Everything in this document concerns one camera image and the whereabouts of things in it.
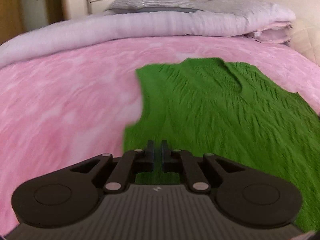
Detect lilac striped quilt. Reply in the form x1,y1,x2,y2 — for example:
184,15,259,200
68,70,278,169
0,9,296,68

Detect lilac pillow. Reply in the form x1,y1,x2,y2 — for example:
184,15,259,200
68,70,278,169
195,0,296,24

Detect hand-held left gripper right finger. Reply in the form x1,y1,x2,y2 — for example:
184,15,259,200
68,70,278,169
161,140,247,194

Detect green knitted sweater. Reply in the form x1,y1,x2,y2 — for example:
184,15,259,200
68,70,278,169
122,57,320,233

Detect grey-blue striped pillow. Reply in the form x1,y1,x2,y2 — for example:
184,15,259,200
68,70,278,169
104,0,203,14

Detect pink floral blanket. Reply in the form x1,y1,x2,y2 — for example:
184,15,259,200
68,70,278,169
0,35,320,240

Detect pink pillow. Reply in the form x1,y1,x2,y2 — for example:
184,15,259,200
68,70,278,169
246,21,293,44

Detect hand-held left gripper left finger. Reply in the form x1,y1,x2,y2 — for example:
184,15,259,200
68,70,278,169
71,140,155,194

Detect wooden door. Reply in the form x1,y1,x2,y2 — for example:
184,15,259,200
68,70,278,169
0,0,64,43

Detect white quilted cushion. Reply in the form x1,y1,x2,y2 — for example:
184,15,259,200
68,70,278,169
287,18,320,67

